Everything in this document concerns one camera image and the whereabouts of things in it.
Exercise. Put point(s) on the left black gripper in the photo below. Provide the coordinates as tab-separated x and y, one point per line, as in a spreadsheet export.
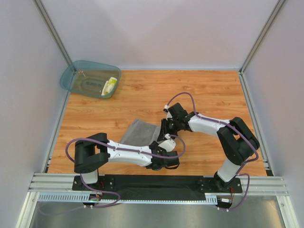
171	162

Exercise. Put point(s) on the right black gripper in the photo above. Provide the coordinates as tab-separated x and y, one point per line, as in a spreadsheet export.
165	127

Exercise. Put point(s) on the grey towel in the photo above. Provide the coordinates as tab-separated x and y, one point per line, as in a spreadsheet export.
140	133

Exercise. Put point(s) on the yellow green patterned towel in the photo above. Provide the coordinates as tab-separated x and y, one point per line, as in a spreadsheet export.
109	86

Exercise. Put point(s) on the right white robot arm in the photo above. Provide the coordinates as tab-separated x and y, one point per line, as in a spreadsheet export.
236	139

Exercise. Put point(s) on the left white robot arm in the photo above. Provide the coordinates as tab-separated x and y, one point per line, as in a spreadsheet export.
95	151

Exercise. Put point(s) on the teal transparent plastic tub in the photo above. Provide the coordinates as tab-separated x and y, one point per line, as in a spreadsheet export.
88	78

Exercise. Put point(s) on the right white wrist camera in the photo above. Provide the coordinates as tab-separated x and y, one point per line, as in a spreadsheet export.
166	110

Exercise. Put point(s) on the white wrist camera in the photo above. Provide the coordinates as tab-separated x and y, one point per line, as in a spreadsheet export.
168	144
166	110

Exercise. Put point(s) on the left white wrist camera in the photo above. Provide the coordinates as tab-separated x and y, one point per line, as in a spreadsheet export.
168	144

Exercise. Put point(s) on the right aluminium frame post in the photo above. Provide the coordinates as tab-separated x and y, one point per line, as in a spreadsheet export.
263	33

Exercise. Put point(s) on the aluminium frame post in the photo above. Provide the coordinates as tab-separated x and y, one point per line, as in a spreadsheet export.
50	26
263	33

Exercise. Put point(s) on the aluminium front rail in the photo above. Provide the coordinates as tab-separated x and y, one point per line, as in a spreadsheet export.
69	188

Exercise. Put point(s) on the left aluminium frame post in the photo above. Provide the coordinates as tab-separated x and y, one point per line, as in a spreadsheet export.
50	26

